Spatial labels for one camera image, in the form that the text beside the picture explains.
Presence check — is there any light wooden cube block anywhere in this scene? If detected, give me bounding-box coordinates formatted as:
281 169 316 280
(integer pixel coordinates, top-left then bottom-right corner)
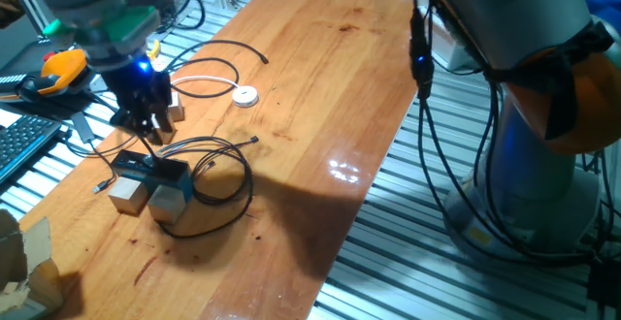
145 115 178 145
107 176 149 215
147 183 188 226
167 91 186 122

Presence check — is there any black computer keyboard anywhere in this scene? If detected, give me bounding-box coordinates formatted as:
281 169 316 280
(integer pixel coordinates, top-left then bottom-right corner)
0 113 63 185

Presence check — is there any thin black cable small plug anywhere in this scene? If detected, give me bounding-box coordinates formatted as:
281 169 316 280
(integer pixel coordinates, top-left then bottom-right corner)
193 159 217 178

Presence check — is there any white round corded USB hub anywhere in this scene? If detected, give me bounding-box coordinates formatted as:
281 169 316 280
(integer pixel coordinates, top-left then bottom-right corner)
169 74 260 109

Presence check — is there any torn cardboard box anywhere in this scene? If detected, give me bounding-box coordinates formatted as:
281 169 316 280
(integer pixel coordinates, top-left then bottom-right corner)
0 208 65 320

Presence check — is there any orange and black teach pendant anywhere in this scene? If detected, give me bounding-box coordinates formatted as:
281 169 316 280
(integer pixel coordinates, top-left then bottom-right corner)
0 48 96 106

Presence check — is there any black cable with header plug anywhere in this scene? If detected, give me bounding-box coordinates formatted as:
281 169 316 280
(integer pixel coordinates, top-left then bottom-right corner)
155 135 256 240
191 135 260 208

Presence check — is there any blue plastic bag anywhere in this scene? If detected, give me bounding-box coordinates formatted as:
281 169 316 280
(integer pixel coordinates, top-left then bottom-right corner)
581 0 621 20

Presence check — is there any white drawer box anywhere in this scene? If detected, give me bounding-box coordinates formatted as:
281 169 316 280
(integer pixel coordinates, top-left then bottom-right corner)
431 18 482 72

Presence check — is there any black USB docking station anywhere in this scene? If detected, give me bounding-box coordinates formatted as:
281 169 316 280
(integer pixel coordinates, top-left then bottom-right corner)
110 148 195 205

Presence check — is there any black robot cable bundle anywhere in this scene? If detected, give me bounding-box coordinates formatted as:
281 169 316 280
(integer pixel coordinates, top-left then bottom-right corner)
407 0 617 268

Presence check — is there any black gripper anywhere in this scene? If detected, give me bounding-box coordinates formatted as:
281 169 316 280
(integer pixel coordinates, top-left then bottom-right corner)
102 60 175 159

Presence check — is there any green printed wrist mount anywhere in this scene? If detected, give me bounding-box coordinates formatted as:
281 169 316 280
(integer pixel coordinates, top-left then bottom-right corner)
42 4 161 52

